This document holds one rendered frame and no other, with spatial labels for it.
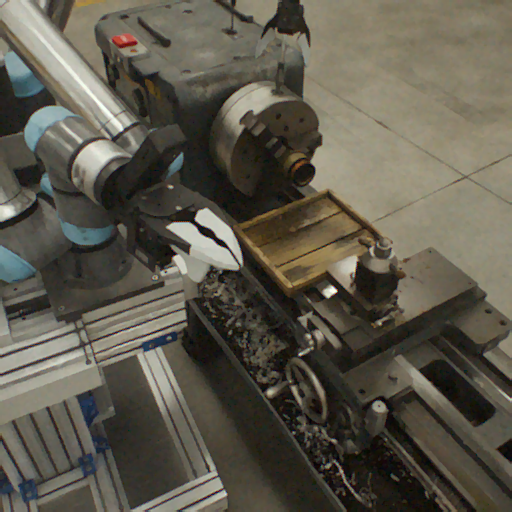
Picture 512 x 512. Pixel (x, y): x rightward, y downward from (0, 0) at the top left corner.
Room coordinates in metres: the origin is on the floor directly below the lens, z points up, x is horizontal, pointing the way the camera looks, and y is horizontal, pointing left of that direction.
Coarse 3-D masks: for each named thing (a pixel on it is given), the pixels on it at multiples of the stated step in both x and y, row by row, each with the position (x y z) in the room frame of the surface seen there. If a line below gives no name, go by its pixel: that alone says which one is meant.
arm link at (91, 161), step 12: (96, 144) 0.63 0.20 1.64; (108, 144) 0.64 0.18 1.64; (84, 156) 0.61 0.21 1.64; (96, 156) 0.61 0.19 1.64; (108, 156) 0.61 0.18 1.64; (120, 156) 0.62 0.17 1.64; (132, 156) 0.63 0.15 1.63; (84, 168) 0.60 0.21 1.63; (96, 168) 0.60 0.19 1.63; (84, 180) 0.59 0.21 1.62; (96, 180) 0.59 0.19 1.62; (84, 192) 0.60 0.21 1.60
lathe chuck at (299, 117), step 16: (256, 96) 1.50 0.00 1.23; (272, 96) 1.49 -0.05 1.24; (288, 96) 1.50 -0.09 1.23; (240, 112) 1.46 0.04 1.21; (256, 112) 1.43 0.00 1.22; (272, 112) 1.45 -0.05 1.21; (288, 112) 1.48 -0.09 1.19; (304, 112) 1.51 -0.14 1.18; (224, 128) 1.45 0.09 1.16; (240, 128) 1.41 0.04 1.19; (272, 128) 1.46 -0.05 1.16; (288, 128) 1.49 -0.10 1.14; (304, 128) 1.51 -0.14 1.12; (224, 144) 1.42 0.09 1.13; (240, 144) 1.40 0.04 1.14; (256, 144) 1.43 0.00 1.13; (224, 160) 1.41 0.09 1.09; (240, 160) 1.40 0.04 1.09; (256, 160) 1.43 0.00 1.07; (240, 176) 1.40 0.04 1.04; (256, 176) 1.43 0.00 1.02
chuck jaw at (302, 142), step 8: (280, 136) 1.51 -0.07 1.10; (296, 136) 1.50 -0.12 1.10; (304, 136) 1.50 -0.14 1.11; (312, 136) 1.49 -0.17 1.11; (320, 136) 1.50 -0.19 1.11; (288, 144) 1.47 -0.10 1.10; (296, 144) 1.46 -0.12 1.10; (304, 144) 1.46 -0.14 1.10; (312, 144) 1.46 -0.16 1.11; (320, 144) 1.50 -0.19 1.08; (304, 152) 1.42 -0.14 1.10; (312, 152) 1.46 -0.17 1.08
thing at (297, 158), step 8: (296, 152) 1.39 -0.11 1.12; (288, 160) 1.37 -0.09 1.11; (296, 160) 1.36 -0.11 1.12; (304, 160) 1.37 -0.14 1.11; (280, 168) 1.37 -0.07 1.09; (288, 168) 1.35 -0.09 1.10; (296, 168) 1.34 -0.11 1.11; (304, 168) 1.34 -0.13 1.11; (312, 168) 1.35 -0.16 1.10; (288, 176) 1.35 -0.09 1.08; (296, 176) 1.33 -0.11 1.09; (304, 176) 1.37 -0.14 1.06; (312, 176) 1.36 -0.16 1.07; (296, 184) 1.33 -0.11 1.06; (304, 184) 1.34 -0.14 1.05
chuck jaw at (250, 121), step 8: (248, 120) 1.43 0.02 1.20; (256, 120) 1.43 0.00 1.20; (248, 128) 1.42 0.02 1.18; (256, 128) 1.41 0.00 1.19; (264, 128) 1.39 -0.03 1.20; (256, 136) 1.39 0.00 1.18; (264, 136) 1.40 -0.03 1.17; (272, 136) 1.41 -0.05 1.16; (264, 144) 1.39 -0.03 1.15; (272, 144) 1.39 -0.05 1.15; (280, 144) 1.40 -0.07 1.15; (272, 152) 1.38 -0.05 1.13; (280, 152) 1.38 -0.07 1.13; (288, 152) 1.39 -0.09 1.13; (280, 160) 1.37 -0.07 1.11
